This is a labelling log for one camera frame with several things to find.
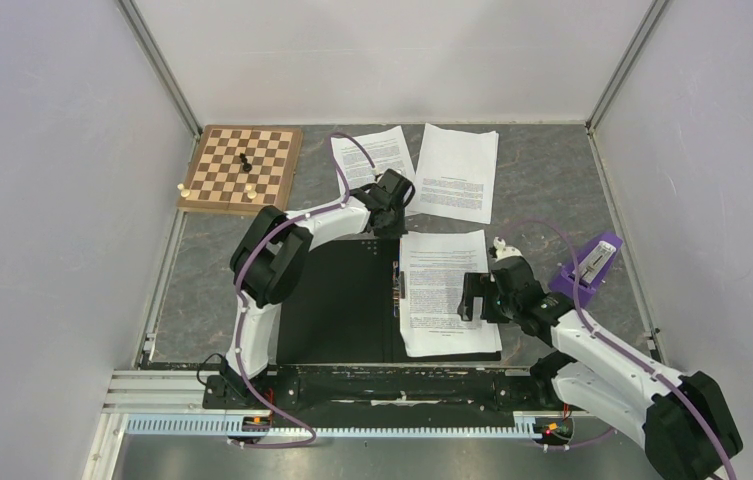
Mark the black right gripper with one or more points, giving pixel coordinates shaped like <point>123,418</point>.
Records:
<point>478,284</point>

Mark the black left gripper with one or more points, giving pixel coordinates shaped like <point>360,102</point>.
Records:
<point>396,232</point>

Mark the printed paper sheet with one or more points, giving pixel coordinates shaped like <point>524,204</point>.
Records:
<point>433,267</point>
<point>455,175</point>
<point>387,149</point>

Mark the blue folder with black inside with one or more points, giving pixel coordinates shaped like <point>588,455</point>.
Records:
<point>344,309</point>

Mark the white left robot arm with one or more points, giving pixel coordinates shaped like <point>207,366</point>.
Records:
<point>268,263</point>

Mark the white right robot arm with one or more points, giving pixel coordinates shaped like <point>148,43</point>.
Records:
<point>681,421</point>

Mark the purple metronome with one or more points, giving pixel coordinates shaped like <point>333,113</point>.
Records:
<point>582,280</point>

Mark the black chess pawn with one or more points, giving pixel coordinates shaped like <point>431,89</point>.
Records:
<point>246,166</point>

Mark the wooden chessboard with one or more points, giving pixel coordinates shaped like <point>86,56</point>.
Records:
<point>241,169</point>

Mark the white chess pawn left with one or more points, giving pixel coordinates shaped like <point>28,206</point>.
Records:
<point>183,191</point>

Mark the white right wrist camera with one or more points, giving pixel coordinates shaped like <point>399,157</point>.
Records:
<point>500,250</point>

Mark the light blue cable duct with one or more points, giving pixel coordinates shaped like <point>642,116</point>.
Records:
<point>231,425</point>

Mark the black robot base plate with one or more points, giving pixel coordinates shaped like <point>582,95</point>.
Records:
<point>382,396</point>

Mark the aluminium frame rail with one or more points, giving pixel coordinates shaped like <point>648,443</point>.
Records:
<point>137,391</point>

